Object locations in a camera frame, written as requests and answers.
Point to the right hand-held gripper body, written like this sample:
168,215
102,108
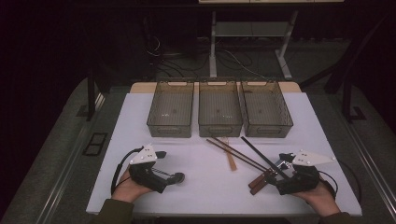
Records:
302,179

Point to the person's left hand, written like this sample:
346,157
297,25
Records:
127,189

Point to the black upright stand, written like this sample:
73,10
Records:
346,99
91,93

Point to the black slanted stand leg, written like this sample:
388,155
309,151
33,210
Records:
339,77

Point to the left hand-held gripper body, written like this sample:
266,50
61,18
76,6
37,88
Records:
146,177

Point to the white table board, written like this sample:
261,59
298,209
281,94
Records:
202,193

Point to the grey metal stand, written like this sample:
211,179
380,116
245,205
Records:
212,46

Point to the person's right hand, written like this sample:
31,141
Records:
320,199

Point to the translucent grey plastic bin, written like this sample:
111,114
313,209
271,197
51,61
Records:
219,109
171,109
266,109

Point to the dark brown chopstick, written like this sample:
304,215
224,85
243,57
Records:
224,148
243,154

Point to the amber translucent plastic spoon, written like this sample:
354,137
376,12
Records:
231,163

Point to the aluminium floor rail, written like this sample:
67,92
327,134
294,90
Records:
69,161
372,169

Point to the wooden table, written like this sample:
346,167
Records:
140,88

